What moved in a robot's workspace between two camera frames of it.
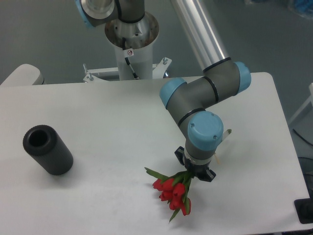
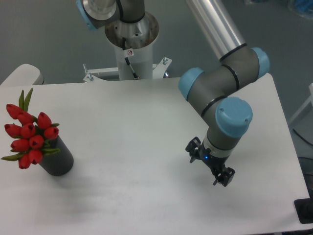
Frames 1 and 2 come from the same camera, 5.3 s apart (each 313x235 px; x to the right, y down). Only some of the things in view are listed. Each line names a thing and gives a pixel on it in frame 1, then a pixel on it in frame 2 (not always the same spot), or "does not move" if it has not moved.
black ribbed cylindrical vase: x=45 y=146 does not move
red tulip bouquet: x=174 y=189 -> x=29 y=134
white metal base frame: x=159 y=70 does not move
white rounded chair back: x=25 y=74 does not move
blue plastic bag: x=304 y=7 does not move
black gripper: x=199 y=171 -> x=223 y=176
